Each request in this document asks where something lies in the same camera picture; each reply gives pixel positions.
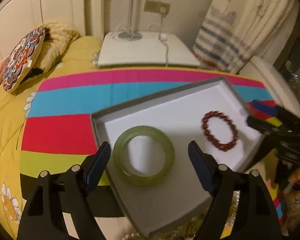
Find dark red bead bracelet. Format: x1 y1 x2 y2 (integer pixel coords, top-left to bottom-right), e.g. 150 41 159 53
201 110 239 152

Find white pearl necklace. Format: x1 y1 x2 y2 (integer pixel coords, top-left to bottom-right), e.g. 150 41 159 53
121 232 143 240

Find green jade bangle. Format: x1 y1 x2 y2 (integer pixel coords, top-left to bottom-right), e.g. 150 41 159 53
113 126 175 186

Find grey white jewelry tray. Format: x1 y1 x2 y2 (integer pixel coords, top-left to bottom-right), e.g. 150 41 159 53
91 77 263 239

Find white window bench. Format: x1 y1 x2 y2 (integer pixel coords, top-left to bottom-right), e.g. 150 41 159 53
239 56 300 118

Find sailboat print curtain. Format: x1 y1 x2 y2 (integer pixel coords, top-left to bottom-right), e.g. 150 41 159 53
192 0 297 73

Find yellow floral bedsheet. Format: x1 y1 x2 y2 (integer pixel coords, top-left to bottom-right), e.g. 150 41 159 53
0 35 103 239

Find white nightstand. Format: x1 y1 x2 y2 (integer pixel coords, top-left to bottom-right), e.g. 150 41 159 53
97 32 200 67

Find lamp with round base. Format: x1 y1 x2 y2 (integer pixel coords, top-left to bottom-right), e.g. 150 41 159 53
118 0 142 41

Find patterned round cushion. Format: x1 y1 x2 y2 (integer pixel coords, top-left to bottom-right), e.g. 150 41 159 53
2 28 46 92

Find beige fluffy pillow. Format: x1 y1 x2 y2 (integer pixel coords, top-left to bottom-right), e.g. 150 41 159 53
32 22 80 73

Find white headboard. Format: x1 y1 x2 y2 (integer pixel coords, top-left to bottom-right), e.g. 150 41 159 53
0 0 104 61

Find white charger cable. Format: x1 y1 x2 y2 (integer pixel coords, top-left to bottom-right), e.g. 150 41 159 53
147 7 171 67

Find wall socket plate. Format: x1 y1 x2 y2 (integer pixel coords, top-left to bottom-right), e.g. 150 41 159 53
143 0 171 15

